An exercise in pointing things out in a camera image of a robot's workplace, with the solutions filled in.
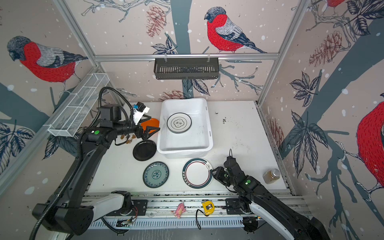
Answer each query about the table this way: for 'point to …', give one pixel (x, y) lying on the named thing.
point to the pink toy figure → (179, 210)
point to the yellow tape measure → (209, 207)
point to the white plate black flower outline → (179, 123)
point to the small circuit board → (124, 223)
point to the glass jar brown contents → (271, 176)
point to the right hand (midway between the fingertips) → (210, 175)
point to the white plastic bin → (198, 141)
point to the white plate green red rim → (196, 173)
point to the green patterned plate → (156, 174)
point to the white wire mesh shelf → (73, 114)
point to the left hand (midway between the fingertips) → (152, 122)
